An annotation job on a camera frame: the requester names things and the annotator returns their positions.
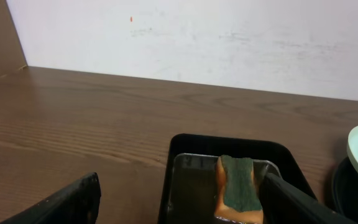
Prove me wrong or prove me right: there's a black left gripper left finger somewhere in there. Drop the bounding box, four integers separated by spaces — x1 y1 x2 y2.
1 172 101 224

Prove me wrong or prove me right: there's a black rectangular water tray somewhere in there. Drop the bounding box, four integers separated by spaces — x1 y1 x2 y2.
158 134 315 224

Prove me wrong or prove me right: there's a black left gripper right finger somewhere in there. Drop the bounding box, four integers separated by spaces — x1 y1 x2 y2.
259 173 356 224

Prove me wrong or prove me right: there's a round black serving tray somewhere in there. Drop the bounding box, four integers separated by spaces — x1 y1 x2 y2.
331 157 358 223

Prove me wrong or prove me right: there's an orange sponge with green pad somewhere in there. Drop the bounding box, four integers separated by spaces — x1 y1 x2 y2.
214 155 264 223

